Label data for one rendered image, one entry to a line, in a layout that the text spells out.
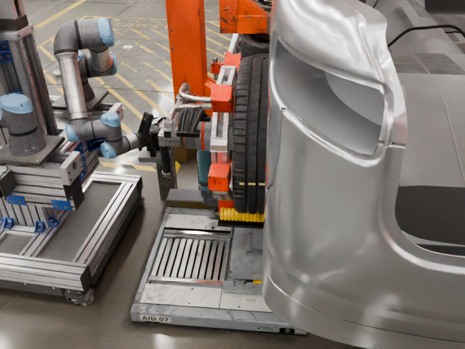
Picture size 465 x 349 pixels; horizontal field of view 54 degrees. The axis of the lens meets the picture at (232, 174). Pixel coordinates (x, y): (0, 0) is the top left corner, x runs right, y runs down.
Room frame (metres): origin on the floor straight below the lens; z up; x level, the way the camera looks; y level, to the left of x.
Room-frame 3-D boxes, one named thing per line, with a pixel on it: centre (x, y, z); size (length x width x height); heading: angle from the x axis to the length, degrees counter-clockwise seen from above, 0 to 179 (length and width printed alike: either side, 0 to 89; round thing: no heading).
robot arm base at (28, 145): (1.71, 0.88, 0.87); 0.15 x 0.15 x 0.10
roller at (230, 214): (1.60, -0.07, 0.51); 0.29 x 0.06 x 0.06; 84
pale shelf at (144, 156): (2.39, 0.42, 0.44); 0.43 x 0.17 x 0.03; 174
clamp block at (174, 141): (1.58, 0.24, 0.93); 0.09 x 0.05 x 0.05; 84
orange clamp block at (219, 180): (1.41, 0.05, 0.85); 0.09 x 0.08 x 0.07; 174
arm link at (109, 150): (1.70, 0.50, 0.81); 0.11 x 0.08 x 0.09; 130
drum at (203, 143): (1.73, 0.09, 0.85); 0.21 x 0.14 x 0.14; 84
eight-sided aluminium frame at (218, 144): (1.73, 0.02, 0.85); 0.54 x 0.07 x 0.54; 174
